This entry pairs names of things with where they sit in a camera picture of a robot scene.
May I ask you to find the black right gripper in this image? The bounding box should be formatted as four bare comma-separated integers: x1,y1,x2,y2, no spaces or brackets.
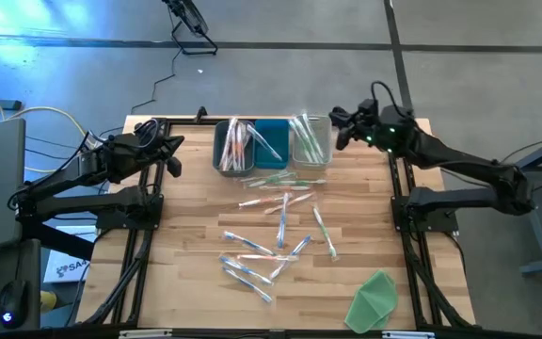
329,105,418,154

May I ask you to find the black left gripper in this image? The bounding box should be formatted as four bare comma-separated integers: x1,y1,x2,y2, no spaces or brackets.
105,132,186,179

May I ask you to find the blue toothbrush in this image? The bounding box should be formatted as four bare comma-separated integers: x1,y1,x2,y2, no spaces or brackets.
276,191,291,250
221,230,278,257
246,123,283,162
217,255,275,286
222,266,274,305
269,234,313,280

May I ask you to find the light grey plastic bin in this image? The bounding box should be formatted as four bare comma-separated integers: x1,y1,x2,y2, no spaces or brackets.
292,115,334,171

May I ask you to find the dark grey plastic bin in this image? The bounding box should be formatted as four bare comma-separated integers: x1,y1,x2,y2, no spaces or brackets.
210,116,254,178

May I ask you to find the teal plastic bin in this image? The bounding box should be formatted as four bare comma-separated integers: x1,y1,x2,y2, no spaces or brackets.
253,118,291,170

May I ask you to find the black floor fan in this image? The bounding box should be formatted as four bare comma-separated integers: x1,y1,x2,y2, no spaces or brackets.
160,0,219,57

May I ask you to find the black diagonal desk leg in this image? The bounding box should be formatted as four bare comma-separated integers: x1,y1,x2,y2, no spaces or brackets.
21,215,98,261

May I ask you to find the white printed cardboard box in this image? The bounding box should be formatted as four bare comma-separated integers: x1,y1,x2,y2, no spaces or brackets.
42,224,98,284

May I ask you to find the dark computer desk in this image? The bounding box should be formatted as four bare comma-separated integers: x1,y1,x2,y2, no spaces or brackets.
0,237,42,333

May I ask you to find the small yellow object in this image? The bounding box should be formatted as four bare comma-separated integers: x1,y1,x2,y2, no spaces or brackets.
39,290,59,313

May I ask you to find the black computer mouse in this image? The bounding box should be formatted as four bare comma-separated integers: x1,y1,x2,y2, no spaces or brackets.
0,278,30,330

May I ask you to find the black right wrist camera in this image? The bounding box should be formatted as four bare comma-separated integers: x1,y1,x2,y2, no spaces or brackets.
358,97,380,118

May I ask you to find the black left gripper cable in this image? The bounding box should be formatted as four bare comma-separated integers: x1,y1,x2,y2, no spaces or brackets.
133,117,162,142

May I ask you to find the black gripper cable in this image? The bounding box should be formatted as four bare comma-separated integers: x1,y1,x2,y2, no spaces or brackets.
369,80,413,119
133,117,162,142

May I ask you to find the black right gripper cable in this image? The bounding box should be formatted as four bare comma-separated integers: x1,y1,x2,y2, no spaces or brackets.
369,80,413,119

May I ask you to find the black fan cable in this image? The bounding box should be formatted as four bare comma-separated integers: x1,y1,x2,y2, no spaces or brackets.
129,46,181,114

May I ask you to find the cream yellow floor cable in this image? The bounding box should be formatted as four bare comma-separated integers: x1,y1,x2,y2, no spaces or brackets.
0,77,88,175

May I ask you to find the silver metal bracket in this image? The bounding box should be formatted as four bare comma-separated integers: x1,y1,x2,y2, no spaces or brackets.
381,331,436,339
119,329,173,339

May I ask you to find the black floor cable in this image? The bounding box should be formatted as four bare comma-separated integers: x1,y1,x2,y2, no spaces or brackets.
501,136,542,164

